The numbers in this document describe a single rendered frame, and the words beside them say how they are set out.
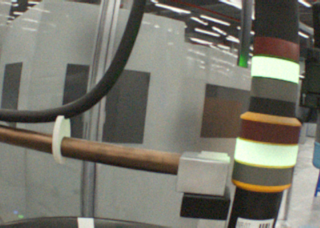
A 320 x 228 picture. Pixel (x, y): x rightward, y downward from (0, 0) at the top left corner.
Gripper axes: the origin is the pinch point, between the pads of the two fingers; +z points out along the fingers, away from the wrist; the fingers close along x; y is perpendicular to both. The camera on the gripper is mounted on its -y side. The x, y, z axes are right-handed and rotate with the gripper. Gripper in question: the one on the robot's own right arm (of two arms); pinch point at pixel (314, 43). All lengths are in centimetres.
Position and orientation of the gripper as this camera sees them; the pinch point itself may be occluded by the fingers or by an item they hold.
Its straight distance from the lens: 42.5
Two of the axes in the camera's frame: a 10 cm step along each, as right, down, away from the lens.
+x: -8.3, -1.2, 5.4
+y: -1.1, 9.9, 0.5
